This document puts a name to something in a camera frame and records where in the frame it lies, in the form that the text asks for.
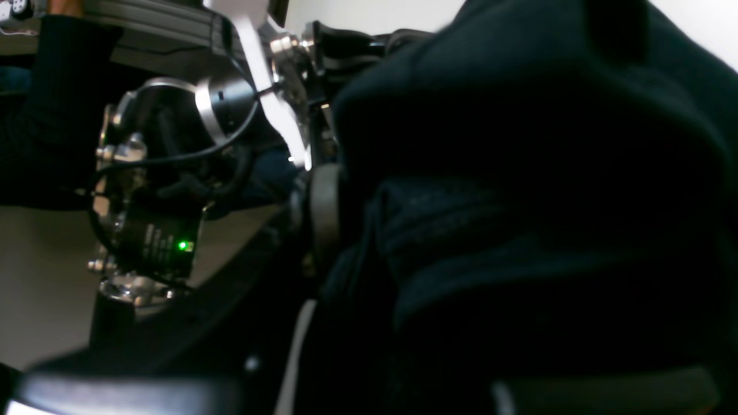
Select black T-shirt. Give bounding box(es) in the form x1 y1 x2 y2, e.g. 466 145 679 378
293 1 736 414

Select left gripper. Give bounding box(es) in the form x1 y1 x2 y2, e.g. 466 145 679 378
201 1 390 277

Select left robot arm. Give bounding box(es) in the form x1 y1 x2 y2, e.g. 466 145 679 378
85 1 397 348

